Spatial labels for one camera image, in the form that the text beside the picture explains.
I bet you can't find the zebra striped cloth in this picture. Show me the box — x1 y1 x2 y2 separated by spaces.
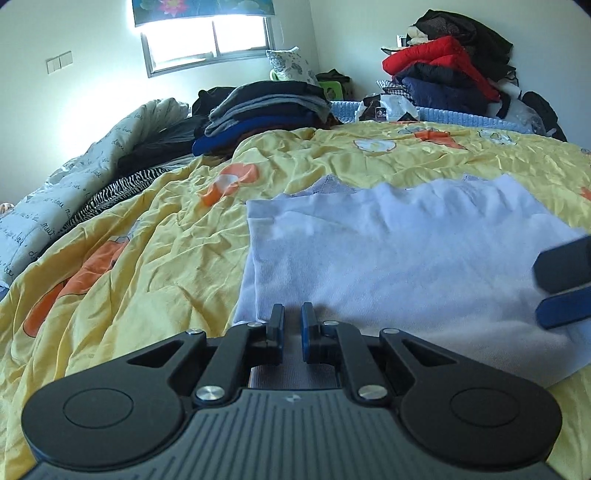
62 166 180 232

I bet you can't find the lavender lace-trimmed top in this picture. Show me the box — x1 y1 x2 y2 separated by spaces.
233 174 591 389

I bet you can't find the white printed quilt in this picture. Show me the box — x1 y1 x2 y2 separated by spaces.
0 98 192 289

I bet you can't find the navy jacket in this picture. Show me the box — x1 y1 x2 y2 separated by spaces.
398 62 491 117

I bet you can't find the green plastic stool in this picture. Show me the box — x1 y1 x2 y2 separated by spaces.
318 78 345 101

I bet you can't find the red puffer jacket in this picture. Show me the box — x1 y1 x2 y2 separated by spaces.
382 35 502 103

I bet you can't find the floral pillow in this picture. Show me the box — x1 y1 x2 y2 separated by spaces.
266 46 321 86

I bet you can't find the pile of black garments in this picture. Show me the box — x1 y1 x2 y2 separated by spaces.
412 9 515 81

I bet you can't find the stack of folded dark clothes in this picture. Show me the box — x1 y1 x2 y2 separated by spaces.
191 80 333 156

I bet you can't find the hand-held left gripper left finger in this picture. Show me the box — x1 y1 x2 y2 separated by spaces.
127 303 286 408

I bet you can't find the lotus print roller blind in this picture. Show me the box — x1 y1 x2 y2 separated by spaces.
131 0 274 17

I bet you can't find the yellow printed bedsheet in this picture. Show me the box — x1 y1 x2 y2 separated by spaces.
0 121 591 480

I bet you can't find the plastic bag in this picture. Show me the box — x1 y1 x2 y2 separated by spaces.
358 93 422 123

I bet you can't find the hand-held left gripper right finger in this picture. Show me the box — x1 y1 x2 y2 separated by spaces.
300 302 456 408

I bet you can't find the checkered cloth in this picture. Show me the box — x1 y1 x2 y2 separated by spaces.
375 79 413 100

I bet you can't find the window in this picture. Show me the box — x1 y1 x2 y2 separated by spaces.
137 13 279 78

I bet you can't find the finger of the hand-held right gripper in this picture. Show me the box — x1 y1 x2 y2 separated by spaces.
536 283 591 330
532 234 591 295

